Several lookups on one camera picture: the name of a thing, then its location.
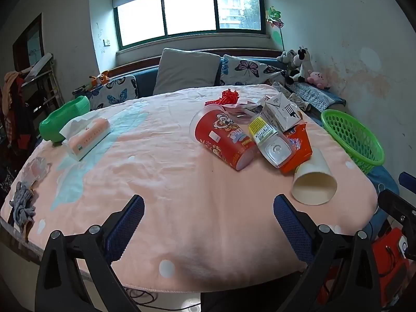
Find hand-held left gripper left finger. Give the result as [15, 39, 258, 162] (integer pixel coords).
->
[35, 194, 146, 312]

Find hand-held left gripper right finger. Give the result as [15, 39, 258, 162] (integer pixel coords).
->
[273, 194, 386, 312]

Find white paper cup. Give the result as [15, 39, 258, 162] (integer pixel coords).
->
[291, 147, 338, 206]

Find green plastic basket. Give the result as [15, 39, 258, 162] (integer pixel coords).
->
[321, 109, 385, 174]

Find orange snack packet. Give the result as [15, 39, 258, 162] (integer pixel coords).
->
[279, 122, 313, 174]

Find clear bottle with yellow label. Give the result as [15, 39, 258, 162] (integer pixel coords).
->
[248, 114, 296, 169]

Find red instant noodle cup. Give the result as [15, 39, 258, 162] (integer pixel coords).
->
[189, 106, 258, 172]

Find white paper carton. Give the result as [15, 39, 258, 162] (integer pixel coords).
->
[260, 92, 303, 133]

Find blue sheet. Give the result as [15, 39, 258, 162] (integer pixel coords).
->
[367, 166, 400, 199]

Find pink plush blanket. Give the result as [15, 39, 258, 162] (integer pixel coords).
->
[0, 84, 379, 295]

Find pink tissue box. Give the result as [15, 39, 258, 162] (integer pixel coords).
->
[59, 116, 112, 162]

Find grey knitted cloth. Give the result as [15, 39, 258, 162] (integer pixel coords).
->
[9, 181, 37, 243]

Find green plastic tub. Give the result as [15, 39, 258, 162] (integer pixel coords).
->
[39, 96, 91, 143]

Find blue patterned towel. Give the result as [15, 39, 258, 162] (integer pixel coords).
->
[286, 81, 347, 113]

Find pink round plush toy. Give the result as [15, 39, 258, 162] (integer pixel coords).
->
[306, 70, 331, 89]

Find small butterfly print pillow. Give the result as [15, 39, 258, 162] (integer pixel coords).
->
[86, 75, 140, 111]

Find red foam fruit net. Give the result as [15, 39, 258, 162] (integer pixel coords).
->
[205, 88, 240, 107]

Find blue sofa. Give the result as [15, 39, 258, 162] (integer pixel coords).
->
[73, 57, 347, 114]

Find orange fox plush toy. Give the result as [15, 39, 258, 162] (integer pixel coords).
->
[86, 70, 111, 89]

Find black and white cow plush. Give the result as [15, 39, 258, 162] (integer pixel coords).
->
[286, 46, 314, 85]

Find hanging clothes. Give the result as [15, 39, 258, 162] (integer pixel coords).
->
[0, 71, 28, 155]

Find large butterfly print pillow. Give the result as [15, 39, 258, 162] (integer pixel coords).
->
[220, 54, 288, 87]

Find wooden clothes rack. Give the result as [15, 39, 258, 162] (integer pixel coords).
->
[18, 53, 66, 114]

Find grey pillow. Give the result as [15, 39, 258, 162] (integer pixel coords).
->
[152, 48, 222, 96]

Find grey plush toy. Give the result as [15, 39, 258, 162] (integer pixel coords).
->
[277, 50, 296, 64]

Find colourful pinwheel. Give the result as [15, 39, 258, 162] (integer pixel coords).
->
[265, 6, 286, 51]

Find green framed window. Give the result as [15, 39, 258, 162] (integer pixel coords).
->
[114, 0, 264, 49]

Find dark wooden door frame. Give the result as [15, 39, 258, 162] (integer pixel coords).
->
[12, 13, 43, 72]

